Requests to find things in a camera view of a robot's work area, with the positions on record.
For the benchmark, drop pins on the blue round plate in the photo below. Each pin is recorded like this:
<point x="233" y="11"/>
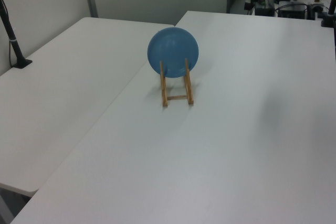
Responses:
<point x="173" y="51"/>

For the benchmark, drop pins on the wooden plate rack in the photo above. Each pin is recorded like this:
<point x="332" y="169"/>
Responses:
<point x="189" y="87"/>

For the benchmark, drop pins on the black computer box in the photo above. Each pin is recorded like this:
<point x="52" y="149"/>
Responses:
<point x="292" y="11"/>

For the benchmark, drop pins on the small black desk device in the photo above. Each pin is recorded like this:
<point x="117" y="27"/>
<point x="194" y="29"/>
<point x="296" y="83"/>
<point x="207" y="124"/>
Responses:
<point x="315" y="11"/>

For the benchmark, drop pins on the black clamped camera pole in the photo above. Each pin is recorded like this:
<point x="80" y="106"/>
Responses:
<point x="331" y="9"/>

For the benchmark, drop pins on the black camera pole with white band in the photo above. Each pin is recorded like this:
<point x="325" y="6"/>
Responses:
<point x="11" y="37"/>

